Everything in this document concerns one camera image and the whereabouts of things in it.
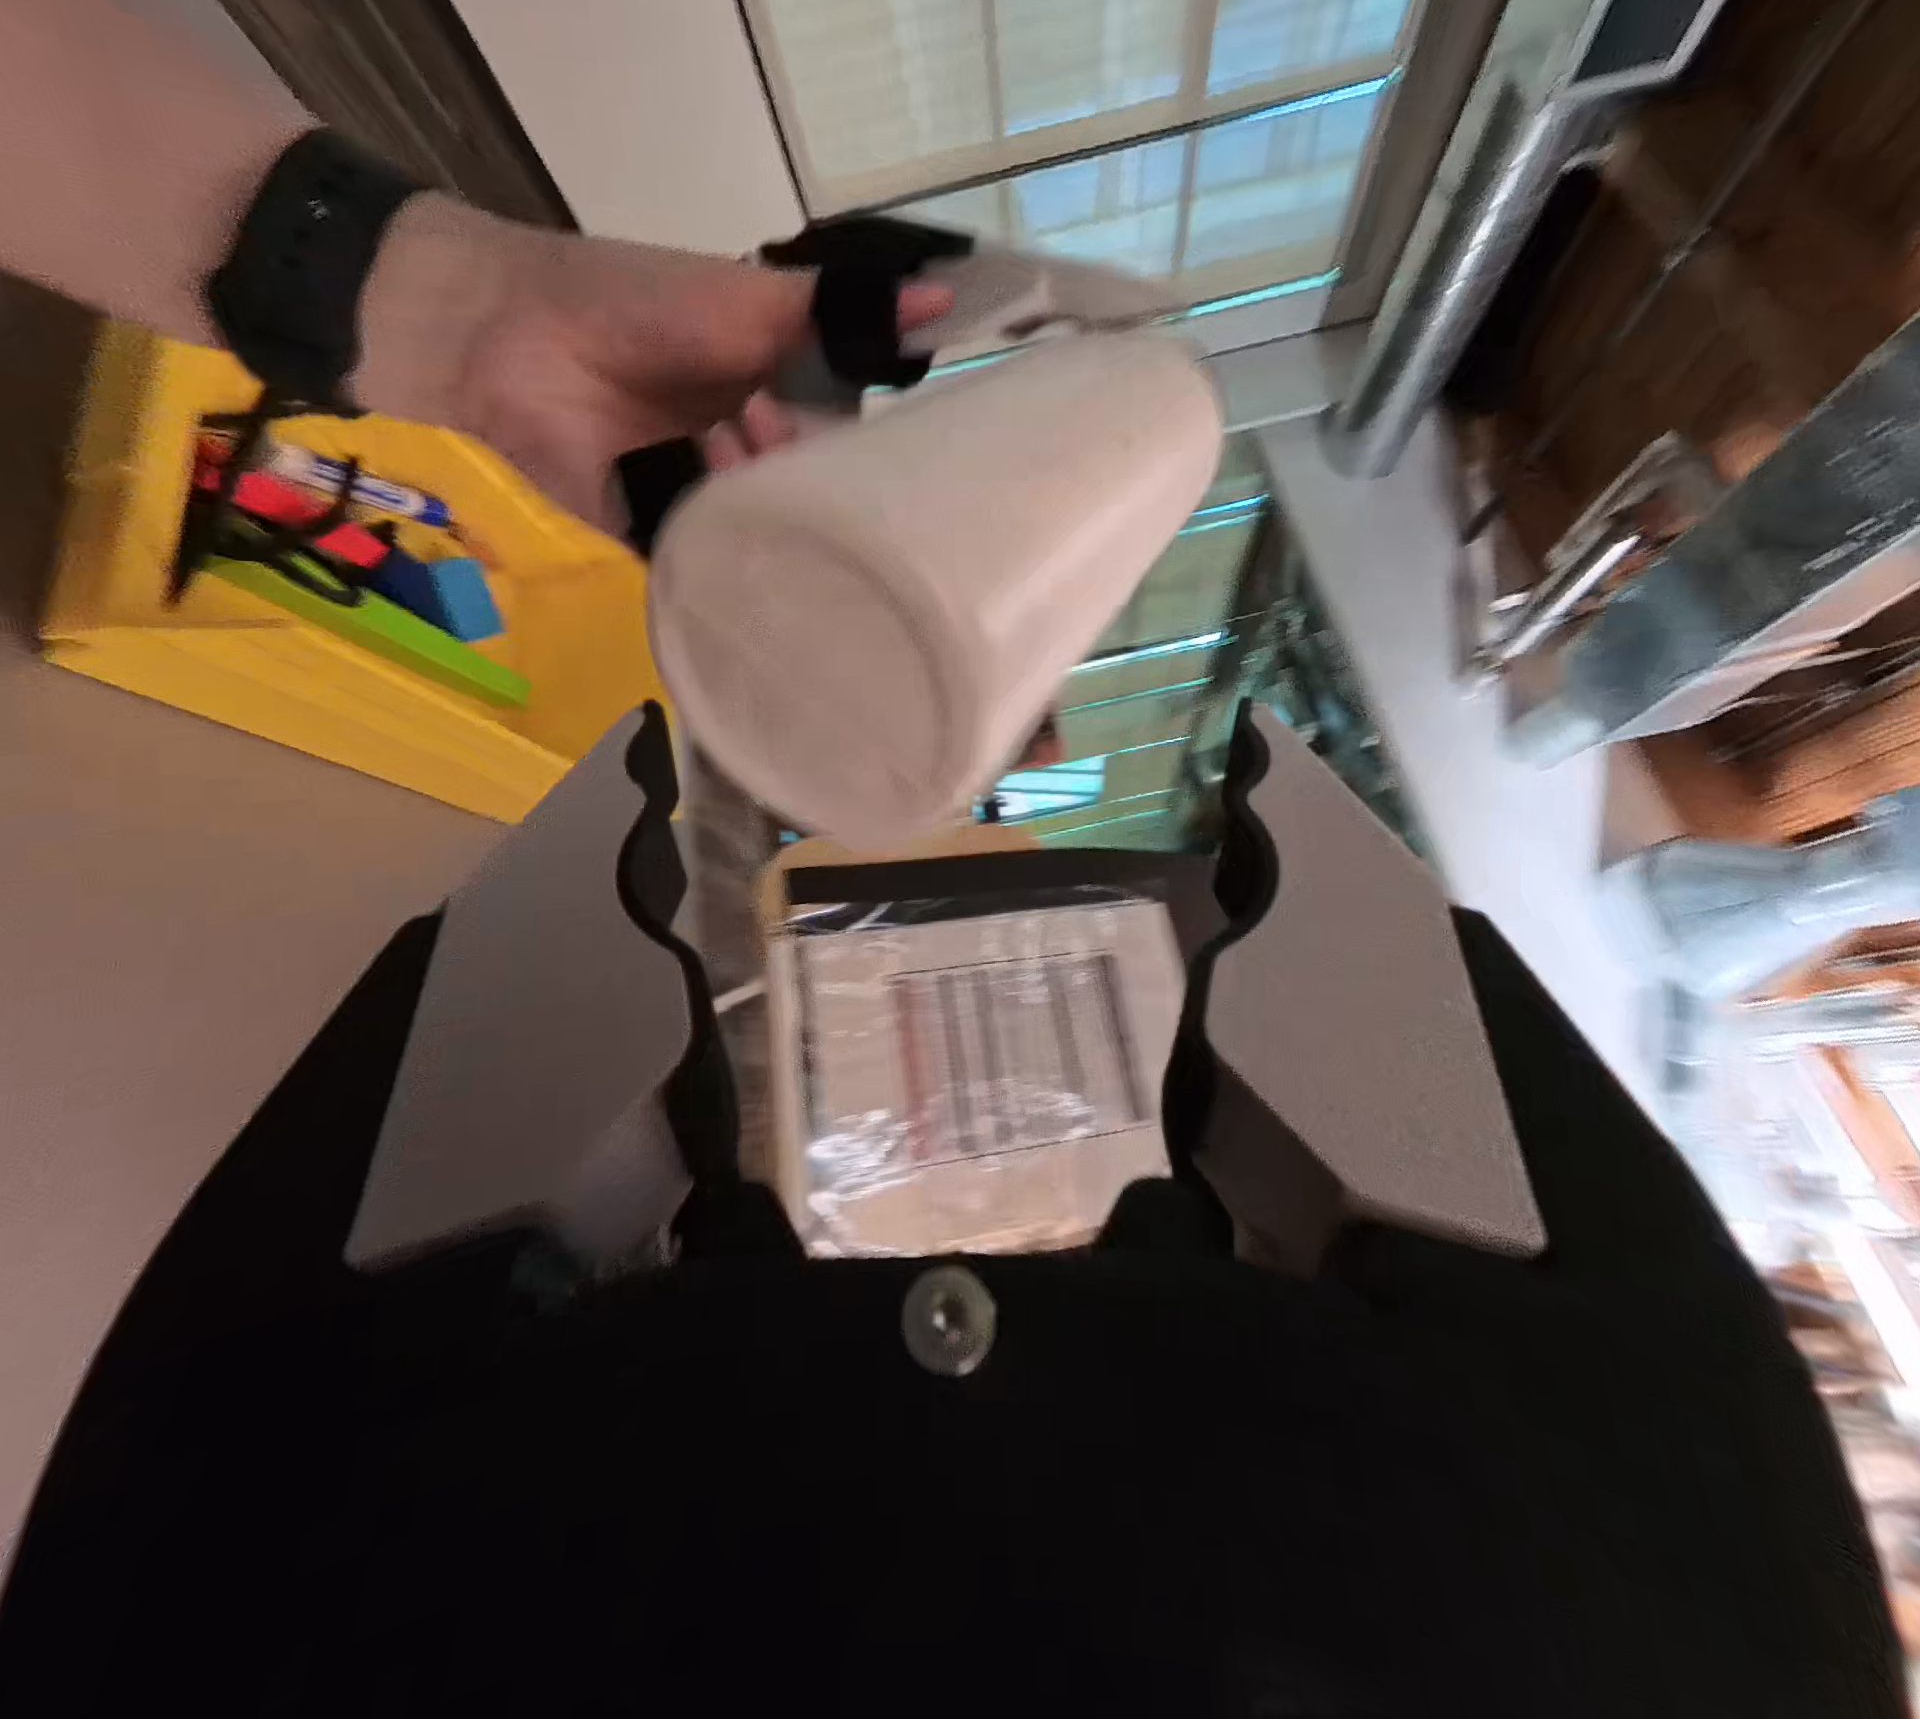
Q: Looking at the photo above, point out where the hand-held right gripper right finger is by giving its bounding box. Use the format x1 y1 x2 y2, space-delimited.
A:
1158 699 1550 1277

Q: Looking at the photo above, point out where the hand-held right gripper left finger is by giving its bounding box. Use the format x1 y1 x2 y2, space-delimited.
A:
344 699 743 1273

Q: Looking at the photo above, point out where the white tumbler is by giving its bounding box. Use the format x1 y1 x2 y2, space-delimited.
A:
648 323 1229 857

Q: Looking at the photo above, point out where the yellow plastic bin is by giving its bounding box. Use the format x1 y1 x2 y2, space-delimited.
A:
35 315 678 823

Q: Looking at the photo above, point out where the person's left hand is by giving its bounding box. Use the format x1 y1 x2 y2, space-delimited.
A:
360 191 962 535

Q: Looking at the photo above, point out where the acrylic tabletop sign stand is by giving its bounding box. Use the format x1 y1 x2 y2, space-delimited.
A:
756 825 1202 1255

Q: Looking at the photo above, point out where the green flat stick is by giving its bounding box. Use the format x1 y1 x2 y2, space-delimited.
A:
202 553 531 711

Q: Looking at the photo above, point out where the blue toy block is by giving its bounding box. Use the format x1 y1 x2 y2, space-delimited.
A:
372 553 504 643

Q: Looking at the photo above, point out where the white blue marker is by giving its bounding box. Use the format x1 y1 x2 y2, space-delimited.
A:
265 441 455 531

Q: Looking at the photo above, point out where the black wristband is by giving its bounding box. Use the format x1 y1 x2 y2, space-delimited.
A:
206 129 430 415

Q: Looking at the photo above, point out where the red toy block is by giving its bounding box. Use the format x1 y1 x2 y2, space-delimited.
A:
194 451 384 565

